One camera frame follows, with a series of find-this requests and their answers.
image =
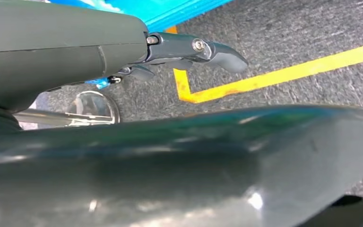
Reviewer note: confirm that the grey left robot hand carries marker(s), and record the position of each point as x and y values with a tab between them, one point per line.
59	47

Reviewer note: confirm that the blue metal shelf rack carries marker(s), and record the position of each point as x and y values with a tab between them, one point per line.
169	11

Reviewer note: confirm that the yellow tape outline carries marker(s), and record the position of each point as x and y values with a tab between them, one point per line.
263	80

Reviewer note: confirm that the chrome stanchion post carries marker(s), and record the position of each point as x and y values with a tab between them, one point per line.
90	108

